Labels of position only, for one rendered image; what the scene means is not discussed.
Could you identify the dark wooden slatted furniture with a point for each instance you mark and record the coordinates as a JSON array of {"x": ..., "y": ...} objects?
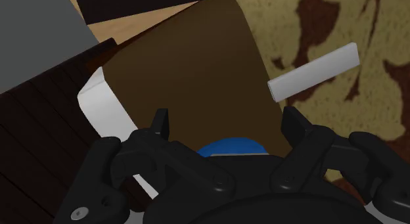
[{"x": 38, "y": 127}]

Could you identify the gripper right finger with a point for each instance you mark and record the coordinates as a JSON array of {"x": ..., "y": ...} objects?
[{"x": 307, "y": 146}]

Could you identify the blue round object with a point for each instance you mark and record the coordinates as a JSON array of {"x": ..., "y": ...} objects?
[{"x": 232, "y": 146}]

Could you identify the white curved panel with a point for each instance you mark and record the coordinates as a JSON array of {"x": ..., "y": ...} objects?
[{"x": 99, "y": 111}]

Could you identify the brown smooth furniture piece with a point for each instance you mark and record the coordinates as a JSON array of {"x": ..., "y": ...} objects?
[{"x": 192, "y": 72}]

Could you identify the tan brown patterned rug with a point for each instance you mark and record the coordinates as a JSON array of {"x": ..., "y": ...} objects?
[{"x": 323, "y": 21}]

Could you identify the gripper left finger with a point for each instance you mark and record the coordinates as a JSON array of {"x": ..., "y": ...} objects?
[{"x": 179, "y": 165}]

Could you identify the white flat rectangular bar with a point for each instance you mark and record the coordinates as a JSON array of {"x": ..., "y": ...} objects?
[{"x": 314, "y": 71}]

